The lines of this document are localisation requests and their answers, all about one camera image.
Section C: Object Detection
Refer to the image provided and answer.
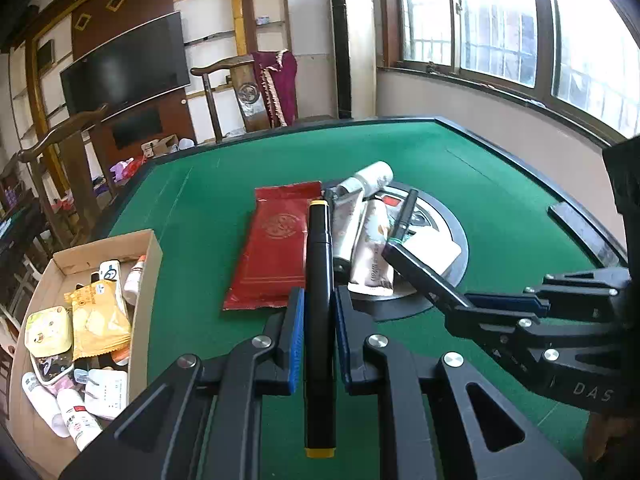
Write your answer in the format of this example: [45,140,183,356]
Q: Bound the white orange toothpaste box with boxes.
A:
[97,259,132,367]

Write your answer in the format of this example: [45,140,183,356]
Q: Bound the black marker green cap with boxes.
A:
[391,189,420,247]

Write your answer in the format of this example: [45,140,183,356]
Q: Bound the black marker yellow cap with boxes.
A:
[304,199,337,460]

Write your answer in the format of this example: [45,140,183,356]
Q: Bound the black green-topped table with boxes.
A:
[0,200,46,271]

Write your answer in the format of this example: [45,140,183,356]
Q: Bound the yellow snack packet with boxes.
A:
[65,280,132,361]

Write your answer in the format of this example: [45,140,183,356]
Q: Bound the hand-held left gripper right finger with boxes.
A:
[334,285,583,480]

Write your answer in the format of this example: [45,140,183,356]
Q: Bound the person's right hand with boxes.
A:
[585,407,633,463]

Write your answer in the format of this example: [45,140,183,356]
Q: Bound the printed pink pencil case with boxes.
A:
[29,350,77,396]

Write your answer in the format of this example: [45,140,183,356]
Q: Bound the red foil packet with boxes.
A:
[222,180,323,312]

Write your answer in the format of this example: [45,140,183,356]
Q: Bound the white bottle red label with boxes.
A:
[56,389,103,452]

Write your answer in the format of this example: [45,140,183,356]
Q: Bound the pale yellow snack pack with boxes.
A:
[25,307,73,356]

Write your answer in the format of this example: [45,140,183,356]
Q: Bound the maroon fringed cloth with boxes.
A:
[251,50,298,128]

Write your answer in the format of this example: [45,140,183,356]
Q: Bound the grey patterned tube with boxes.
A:
[330,192,368,276]

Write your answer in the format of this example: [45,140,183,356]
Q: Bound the white cylindrical bottle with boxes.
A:
[337,160,395,196]

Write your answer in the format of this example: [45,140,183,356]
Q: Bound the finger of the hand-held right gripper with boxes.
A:
[442,305,591,386]
[465,267,631,316]

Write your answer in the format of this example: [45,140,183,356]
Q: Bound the barred window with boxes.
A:
[380,0,640,148]

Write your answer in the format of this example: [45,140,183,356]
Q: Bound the wooden yoke-back chair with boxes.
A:
[17,104,113,246]

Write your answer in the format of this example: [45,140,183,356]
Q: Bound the small open cardboard box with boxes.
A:
[141,134,181,157]

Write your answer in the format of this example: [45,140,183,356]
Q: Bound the black flat television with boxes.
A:
[60,10,186,116]

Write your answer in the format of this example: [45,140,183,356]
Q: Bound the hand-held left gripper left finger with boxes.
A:
[59,287,306,480]

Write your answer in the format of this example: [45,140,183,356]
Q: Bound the small white orange-capped tube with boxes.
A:
[122,255,147,298]

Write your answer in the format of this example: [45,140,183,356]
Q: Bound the standing air conditioner tower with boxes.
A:
[324,0,377,121]

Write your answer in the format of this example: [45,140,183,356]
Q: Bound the pink plastic bags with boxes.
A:
[110,157,148,181]

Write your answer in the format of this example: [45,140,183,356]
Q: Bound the wooden chair with medallion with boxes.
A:
[190,50,296,143]

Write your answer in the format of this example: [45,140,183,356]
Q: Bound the black rectangular wall panel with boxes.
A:
[111,109,163,150]

